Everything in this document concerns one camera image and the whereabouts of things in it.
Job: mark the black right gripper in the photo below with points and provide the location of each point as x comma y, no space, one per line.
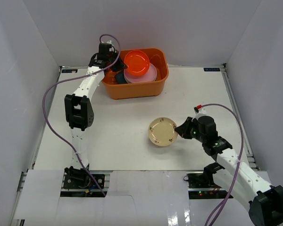
183,130

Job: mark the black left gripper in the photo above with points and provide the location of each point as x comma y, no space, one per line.
116,65

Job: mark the teal square plate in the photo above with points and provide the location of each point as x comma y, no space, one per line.
120,78

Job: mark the orange round plate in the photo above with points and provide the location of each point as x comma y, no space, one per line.
137,63

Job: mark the beige floral round plate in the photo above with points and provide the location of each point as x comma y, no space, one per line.
161,131

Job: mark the pink round plate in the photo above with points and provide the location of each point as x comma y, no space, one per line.
149,76

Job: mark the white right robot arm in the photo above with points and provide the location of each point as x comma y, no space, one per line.
262,200

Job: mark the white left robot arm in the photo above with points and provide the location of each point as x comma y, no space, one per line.
80,115

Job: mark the orange plastic bin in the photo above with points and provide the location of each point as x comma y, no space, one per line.
148,89

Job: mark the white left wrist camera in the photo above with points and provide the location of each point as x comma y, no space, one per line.
110,45

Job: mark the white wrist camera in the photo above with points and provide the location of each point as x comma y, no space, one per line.
199,112
110,45

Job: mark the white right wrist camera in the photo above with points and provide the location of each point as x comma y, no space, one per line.
199,112

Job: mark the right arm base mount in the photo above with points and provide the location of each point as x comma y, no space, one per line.
199,188

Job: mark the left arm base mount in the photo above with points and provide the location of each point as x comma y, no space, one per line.
86,188

